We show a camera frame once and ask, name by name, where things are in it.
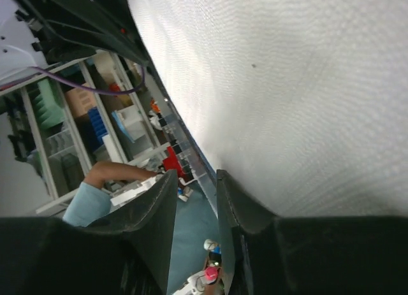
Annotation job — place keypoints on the white cloth napkin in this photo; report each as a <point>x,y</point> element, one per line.
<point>304,102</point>

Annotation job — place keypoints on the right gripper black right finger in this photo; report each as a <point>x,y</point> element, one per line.
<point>263,253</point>

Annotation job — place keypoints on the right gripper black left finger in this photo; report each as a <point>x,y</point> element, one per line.
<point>125,252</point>

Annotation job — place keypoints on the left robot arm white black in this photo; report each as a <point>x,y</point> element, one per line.
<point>18,61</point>

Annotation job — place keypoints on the metal storage shelving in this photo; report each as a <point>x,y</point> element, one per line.
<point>52,134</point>

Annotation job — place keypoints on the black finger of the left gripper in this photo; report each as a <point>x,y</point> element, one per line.
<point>64,30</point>

